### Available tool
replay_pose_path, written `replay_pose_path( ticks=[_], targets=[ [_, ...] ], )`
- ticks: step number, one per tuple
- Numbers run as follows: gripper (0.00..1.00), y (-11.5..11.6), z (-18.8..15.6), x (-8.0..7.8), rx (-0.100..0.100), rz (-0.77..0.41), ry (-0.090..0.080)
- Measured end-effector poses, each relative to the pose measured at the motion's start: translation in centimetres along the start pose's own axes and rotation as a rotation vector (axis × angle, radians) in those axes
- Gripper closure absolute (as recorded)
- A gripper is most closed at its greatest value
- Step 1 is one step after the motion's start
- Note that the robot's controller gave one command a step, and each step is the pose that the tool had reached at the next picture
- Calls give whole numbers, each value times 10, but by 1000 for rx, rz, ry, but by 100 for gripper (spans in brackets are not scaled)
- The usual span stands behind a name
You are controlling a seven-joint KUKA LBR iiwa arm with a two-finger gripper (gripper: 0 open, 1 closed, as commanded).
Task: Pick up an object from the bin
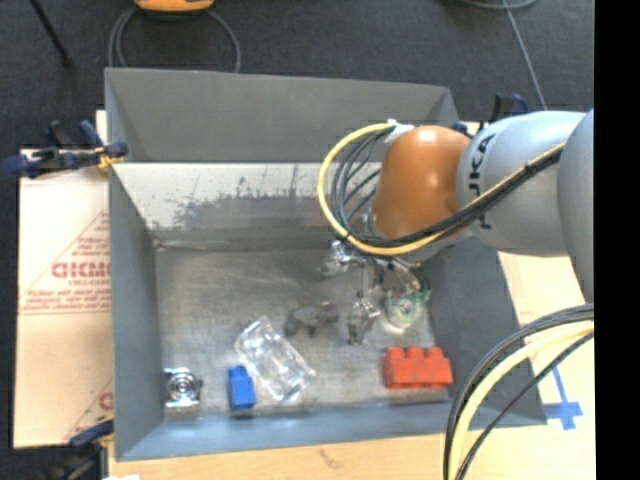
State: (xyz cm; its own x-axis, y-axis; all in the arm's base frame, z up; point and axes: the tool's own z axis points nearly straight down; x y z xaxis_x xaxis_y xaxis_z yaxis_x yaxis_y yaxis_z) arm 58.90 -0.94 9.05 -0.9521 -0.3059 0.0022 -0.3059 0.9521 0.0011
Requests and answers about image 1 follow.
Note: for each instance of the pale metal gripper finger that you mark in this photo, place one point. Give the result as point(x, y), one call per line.
point(371, 315)
point(355, 324)

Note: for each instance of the dark grey toy figure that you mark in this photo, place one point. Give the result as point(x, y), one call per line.
point(310, 317)

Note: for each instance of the red toy building brick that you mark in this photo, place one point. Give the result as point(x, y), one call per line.
point(417, 368)

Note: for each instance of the clear plastic container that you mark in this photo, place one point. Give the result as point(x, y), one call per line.
point(272, 360)

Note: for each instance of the blue toy building brick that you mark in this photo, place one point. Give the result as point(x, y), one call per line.
point(241, 389)

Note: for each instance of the grey metal bin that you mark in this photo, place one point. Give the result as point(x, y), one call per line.
point(210, 288)

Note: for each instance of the shiny silver metal fitting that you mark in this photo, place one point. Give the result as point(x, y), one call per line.
point(181, 387)

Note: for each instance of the brown cardboard board, red print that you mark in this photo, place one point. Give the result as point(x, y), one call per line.
point(60, 328)

